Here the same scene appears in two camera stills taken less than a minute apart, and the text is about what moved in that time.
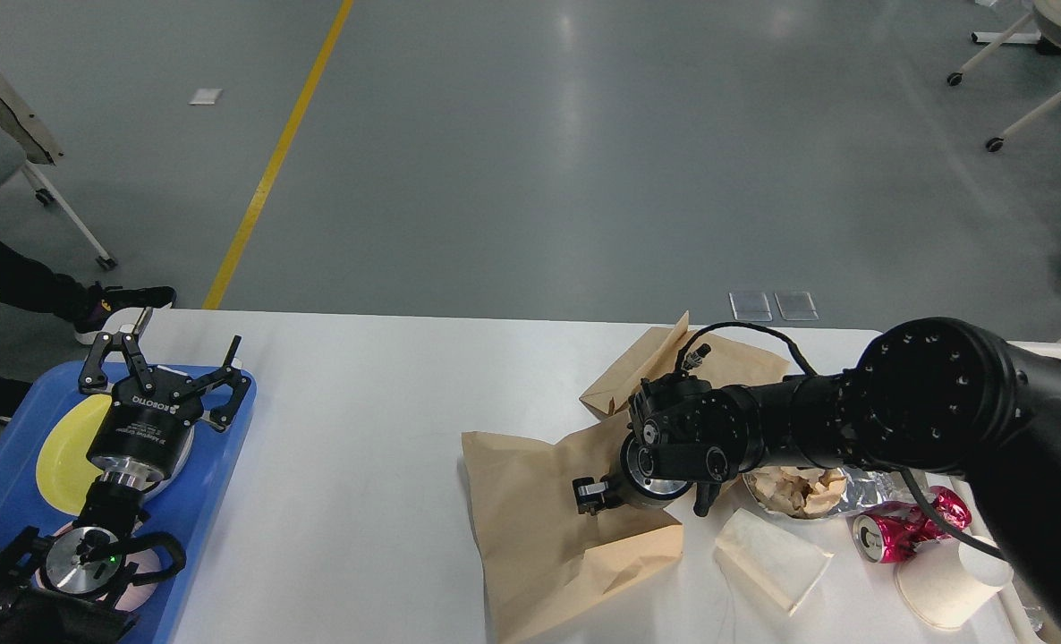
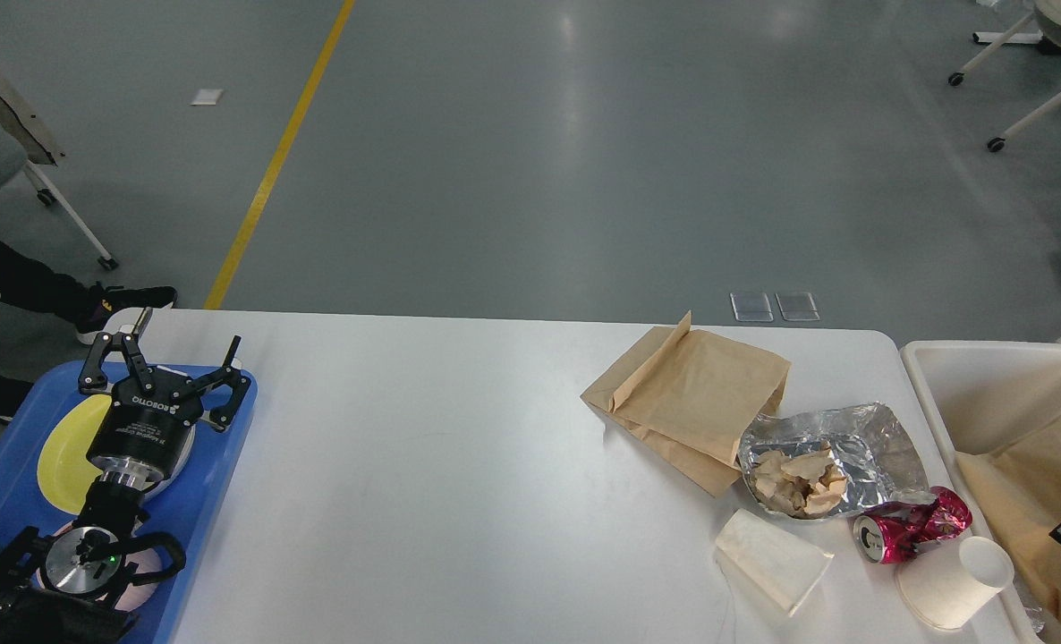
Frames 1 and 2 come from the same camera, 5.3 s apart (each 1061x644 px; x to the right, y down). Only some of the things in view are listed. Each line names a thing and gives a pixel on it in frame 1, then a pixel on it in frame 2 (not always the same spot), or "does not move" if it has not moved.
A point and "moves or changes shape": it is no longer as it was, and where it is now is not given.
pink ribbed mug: x=132 y=595 does not move
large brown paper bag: x=543 y=564 moves or changes shape
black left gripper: x=147 y=430 does not move
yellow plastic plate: x=64 y=473 does not move
